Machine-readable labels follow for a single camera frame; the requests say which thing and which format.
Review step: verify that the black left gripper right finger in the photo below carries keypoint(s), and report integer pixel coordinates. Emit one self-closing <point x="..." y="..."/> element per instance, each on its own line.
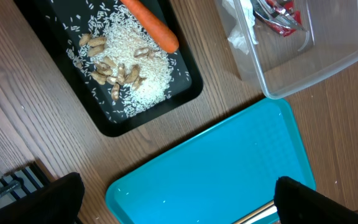
<point x="299" y="204"/>

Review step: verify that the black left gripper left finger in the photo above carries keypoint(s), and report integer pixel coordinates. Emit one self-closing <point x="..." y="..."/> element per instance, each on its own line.
<point x="59" y="202"/>

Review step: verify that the wooden chopstick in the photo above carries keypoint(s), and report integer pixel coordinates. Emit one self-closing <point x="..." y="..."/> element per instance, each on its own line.
<point x="243" y="219"/>

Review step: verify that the red snack wrapper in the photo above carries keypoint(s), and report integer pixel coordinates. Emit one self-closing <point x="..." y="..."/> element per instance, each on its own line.
<point x="278" y="15"/>

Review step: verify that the white tissue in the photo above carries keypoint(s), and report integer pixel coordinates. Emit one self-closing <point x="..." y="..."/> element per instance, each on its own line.
<point x="237" y="36"/>

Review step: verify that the orange carrot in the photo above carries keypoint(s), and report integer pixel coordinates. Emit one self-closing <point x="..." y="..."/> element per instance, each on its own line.
<point x="160" y="33"/>

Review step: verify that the black food waste tray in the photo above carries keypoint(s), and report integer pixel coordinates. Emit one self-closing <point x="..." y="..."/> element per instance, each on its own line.
<point x="185" y="90"/>

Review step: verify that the teal plastic serving tray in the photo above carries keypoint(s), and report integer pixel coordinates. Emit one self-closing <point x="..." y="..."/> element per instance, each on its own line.
<point x="218" y="176"/>

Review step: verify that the pile of rice and peanuts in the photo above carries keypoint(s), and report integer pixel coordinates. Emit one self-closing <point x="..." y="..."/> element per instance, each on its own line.
<point x="126" y="44"/>

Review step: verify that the clear plastic bin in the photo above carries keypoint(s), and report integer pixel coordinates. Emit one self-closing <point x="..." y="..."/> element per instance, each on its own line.
<point x="281" y="66"/>

